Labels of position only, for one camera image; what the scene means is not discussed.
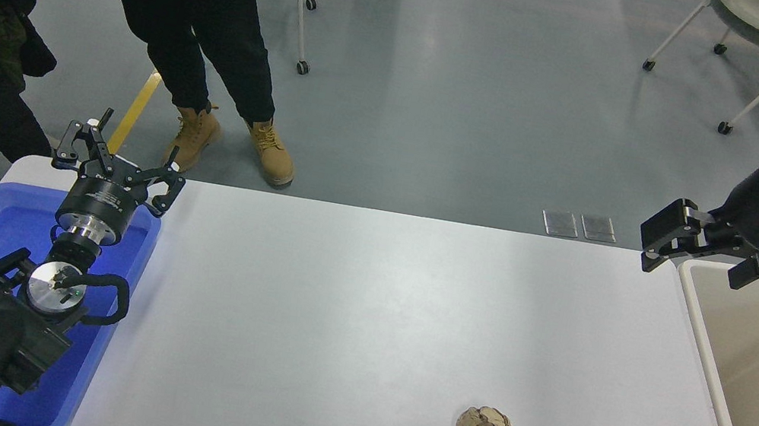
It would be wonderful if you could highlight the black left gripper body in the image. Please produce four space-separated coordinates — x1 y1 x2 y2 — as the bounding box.
56 162 151 230

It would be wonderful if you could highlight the square metal floor plate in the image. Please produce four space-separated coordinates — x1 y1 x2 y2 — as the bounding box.
577 214 621 246
538 209 582 241

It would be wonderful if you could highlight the standing person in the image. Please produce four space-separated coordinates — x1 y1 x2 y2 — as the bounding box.
24 0 324 192

